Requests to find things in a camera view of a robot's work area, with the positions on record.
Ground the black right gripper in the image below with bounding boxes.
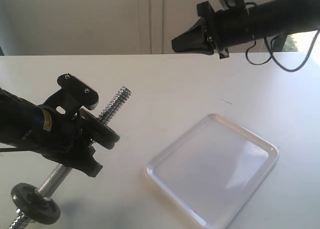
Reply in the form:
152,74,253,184
171,1,229,59

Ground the white rectangular plastic tray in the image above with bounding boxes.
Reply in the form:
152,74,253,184
144,113,279,229

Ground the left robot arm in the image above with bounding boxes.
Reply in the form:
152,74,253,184
0,89,103,178

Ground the chrome threaded dumbbell bar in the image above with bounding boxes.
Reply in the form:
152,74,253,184
3,87,132,229

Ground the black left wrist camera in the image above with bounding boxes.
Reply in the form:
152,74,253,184
42,73,99,118

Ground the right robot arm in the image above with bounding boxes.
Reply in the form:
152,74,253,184
171,0,320,59

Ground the dark window frame post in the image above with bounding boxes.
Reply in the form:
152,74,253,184
270,33,288,52

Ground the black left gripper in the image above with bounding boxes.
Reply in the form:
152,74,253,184
22,104,103,177

